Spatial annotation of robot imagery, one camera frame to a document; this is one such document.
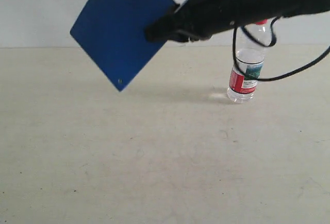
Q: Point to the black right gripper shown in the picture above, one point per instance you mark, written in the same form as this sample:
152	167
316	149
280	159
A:
195	20

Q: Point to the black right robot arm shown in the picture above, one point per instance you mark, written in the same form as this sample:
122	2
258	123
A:
254	11

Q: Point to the clear water bottle red cap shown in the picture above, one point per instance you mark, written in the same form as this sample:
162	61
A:
250	57

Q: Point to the blue ring binder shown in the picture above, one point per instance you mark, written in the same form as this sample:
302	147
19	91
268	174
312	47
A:
111	33

